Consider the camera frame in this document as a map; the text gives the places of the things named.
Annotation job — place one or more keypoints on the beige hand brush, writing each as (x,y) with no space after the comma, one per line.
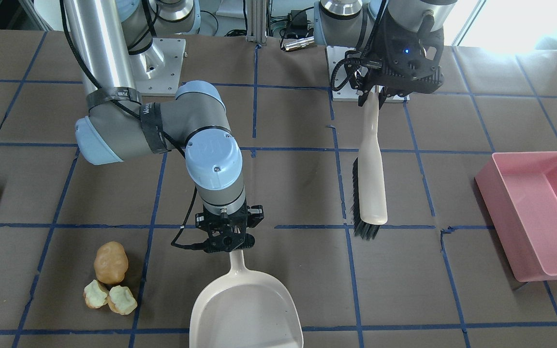
(370,203)

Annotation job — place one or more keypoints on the brown potato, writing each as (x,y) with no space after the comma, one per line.
(111,263)

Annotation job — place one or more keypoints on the beige plastic dustpan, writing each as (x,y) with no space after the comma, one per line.
(245,309)

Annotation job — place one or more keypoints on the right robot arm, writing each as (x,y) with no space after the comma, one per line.
(119,127)

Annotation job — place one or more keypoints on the pink plastic bin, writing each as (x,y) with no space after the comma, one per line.
(520,193)

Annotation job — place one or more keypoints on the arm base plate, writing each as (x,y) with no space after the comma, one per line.
(347,94)
(157,70)

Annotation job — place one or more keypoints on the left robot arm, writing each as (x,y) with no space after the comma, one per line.
(353,23)

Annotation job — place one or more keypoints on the apple core piece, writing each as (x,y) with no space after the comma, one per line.
(95,294)
(121,300)

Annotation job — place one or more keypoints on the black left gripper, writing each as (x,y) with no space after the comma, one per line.
(378,46)

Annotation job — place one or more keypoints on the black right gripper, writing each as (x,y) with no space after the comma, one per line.
(257,215)

